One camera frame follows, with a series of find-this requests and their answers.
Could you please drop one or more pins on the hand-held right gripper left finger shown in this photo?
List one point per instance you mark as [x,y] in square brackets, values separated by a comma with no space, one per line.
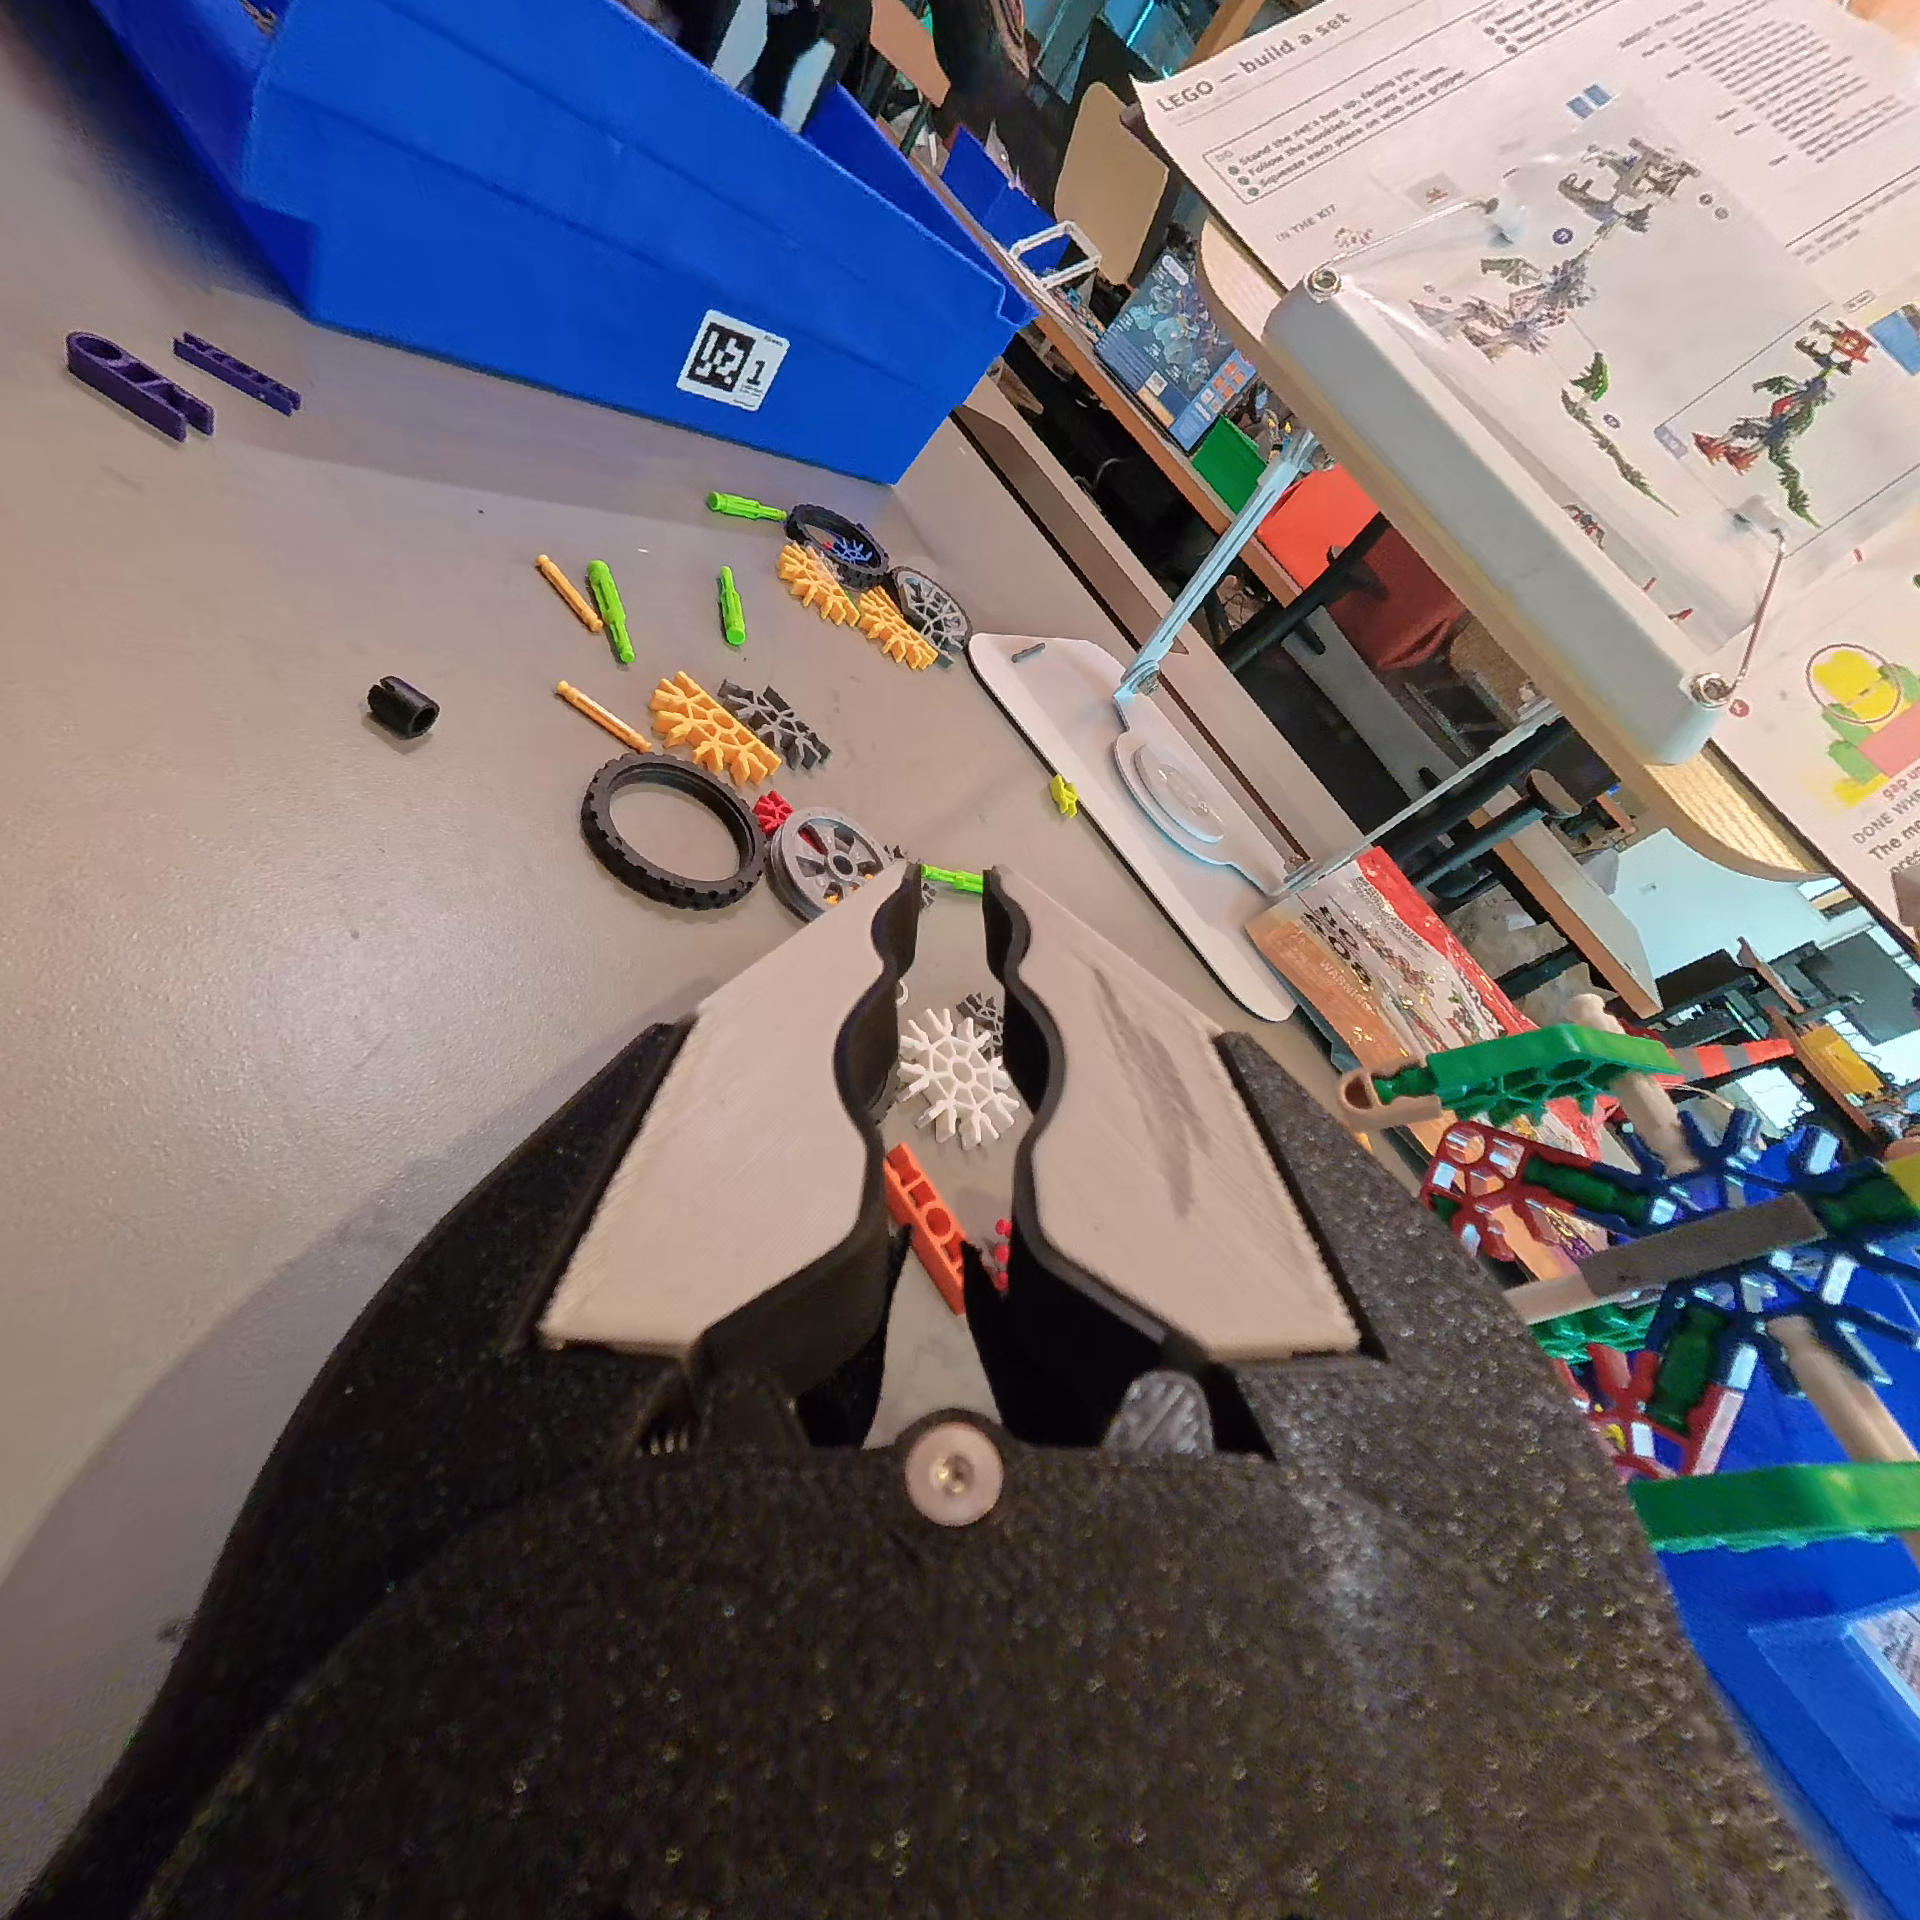
[703,1190]

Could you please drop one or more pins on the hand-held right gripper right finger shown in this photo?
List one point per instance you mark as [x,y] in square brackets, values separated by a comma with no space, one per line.
[1186,1190]

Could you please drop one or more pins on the colourful construction toy model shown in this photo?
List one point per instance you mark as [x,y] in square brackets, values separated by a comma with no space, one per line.
[1515,1073]

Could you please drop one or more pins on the lime green rod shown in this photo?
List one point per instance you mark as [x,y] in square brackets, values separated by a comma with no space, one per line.
[746,506]
[734,606]
[957,882]
[615,612]

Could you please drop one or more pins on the blue bin with square tag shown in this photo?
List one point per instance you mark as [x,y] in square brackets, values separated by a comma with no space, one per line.
[600,226]

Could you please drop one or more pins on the orange flat connector piece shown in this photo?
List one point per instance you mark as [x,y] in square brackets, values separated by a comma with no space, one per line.
[926,1221]

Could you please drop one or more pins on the white snowflake connector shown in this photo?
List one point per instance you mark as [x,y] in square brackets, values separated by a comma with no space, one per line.
[957,1073]

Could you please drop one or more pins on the small dark grey connector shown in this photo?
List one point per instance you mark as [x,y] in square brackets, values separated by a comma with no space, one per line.
[987,1021]

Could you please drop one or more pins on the orange toy package bag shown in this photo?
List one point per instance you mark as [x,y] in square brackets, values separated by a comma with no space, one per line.
[1384,963]

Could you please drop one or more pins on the grey wheel hub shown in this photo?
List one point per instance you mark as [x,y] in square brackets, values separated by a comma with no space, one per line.
[821,865]

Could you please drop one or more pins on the small red connector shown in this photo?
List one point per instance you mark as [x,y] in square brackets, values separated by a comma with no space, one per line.
[771,809]

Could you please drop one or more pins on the yellow fan connector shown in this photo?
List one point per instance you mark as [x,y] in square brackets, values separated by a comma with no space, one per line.
[903,630]
[703,732]
[817,583]

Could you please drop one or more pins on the dark grey fan connector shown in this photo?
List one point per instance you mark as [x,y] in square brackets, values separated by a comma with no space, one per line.
[784,725]

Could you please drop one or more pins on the yellow rod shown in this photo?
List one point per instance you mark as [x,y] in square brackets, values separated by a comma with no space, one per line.
[567,593]
[608,717]

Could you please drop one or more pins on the black short cylinder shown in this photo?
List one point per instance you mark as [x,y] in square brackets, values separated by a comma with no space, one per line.
[403,707]

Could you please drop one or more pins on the grey wheel with black tyre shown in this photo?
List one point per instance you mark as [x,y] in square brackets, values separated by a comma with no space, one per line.
[934,606]

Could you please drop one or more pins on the black tyre with blue connector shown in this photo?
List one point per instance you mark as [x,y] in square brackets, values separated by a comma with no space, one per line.
[802,527]

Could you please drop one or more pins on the green box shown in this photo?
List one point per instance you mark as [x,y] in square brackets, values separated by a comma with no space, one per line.
[1228,467]

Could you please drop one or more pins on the blue toy box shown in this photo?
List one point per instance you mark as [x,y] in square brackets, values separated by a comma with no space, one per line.
[1180,356]

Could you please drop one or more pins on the purple flat bar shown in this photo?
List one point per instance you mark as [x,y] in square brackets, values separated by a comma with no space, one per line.
[234,376]

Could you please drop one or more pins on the building manual booklet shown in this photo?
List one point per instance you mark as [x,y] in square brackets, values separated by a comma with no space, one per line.
[1649,329]

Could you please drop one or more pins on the purple flat piece with holes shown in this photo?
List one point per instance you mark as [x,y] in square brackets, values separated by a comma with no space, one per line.
[133,389]

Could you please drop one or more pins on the instruction sheet board on stand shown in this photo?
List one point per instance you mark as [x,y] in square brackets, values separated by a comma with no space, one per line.
[1428,120]

